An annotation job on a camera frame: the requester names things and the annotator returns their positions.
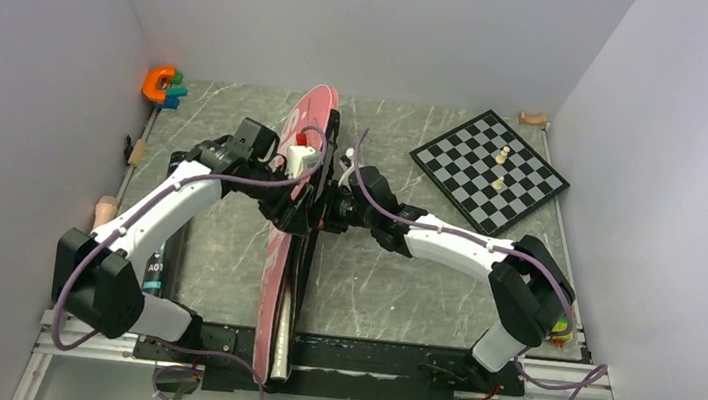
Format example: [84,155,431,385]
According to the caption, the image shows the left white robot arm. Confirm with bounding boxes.
[55,118,328,362]

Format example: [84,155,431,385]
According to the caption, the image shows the black white chessboard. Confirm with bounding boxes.
[409,110,570,237]

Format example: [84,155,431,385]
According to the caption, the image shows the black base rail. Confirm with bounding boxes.
[132,322,525,400]

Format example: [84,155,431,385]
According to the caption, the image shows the white chess piece lower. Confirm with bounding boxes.
[491,176,504,191]

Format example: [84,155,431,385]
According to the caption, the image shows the pink racket bag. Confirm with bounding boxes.
[252,85,340,384]

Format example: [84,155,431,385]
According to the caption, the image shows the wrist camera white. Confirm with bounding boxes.
[338,147,356,188]
[284,132,323,180]

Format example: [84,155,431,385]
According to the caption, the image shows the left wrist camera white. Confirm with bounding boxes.
[284,132,323,180]

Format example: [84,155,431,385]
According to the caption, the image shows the blue green toy blocks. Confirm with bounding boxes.
[153,69,188,110]

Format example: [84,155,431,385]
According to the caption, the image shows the colourful toy brick stack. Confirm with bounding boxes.
[548,316,574,348]

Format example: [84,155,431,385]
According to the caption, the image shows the pink badminton racket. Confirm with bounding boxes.
[269,294,295,382]

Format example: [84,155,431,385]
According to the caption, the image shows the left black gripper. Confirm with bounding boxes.
[237,158,317,238]

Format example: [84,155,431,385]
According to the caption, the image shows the white chess piece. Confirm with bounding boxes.
[495,146,511,165]
[491,176,504,191]

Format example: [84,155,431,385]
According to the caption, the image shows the wooden arch block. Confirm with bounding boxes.
[518,111,548,128]

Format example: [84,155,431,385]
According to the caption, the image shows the black shuttlecock tube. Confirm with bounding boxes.
[141,237,185,299]

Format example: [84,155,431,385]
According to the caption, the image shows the beige handle tool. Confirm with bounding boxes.
[91,195,119,230]

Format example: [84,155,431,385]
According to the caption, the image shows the orange C toy block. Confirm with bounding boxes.
[141,65,177,104]

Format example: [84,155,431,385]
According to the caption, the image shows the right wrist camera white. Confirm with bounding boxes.
[338,147,356,188]

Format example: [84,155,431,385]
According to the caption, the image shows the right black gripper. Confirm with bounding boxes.
[305,177,381,238]

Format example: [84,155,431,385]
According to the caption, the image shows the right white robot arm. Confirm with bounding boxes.
[322,162,575,391]

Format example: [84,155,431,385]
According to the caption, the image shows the small wooden brush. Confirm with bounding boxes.
[123,135,146,167]

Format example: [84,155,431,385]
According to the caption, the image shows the white chess piece upper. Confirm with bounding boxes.
[495,146,511,165]

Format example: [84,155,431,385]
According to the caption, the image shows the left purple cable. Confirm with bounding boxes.
[42,98,333,400]

